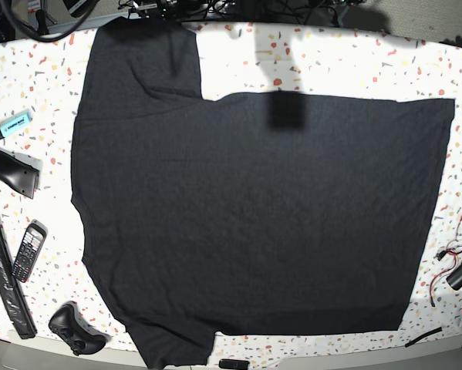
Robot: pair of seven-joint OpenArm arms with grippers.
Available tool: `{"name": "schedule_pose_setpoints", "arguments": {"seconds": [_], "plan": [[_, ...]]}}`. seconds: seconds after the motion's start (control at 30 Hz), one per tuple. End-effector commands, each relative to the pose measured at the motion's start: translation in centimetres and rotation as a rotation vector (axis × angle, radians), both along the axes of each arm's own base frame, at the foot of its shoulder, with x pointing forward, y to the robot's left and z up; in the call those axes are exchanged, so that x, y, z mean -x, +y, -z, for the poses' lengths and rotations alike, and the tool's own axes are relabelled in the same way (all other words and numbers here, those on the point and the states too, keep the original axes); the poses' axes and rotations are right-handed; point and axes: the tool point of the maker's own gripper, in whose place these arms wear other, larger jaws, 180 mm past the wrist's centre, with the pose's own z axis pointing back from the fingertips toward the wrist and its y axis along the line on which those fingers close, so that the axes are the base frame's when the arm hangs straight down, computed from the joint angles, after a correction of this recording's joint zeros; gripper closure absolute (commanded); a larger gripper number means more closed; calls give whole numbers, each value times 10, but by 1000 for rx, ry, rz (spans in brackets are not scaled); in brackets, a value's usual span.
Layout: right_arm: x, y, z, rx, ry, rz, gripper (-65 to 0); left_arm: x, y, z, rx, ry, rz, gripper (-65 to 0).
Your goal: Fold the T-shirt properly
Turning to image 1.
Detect black T-shirt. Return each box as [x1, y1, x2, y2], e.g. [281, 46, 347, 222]
[71, 18, 455, 369]

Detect small black usb stick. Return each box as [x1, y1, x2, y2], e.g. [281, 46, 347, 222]
[218, 359, 250, 370]

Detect black remote control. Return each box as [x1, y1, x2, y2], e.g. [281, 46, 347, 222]
[12, 222, 47, 283]

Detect black game controller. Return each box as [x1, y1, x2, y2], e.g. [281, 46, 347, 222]
[49, 303, 107, 356]

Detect light blue highlighter marker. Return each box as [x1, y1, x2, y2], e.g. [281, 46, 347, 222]
[0, 110, 32, 140]

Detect long black bar in plastic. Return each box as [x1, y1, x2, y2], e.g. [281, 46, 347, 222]
[0, 227, 37, 339]

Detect thin black stick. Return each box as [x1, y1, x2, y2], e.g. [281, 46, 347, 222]
[404, 327, 443, 348]

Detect black handheld device with handle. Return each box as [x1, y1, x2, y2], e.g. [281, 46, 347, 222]
[0, 150, 39, 199]

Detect red and black wires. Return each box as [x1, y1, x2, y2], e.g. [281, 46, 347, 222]
[429, 207, 462, 308]

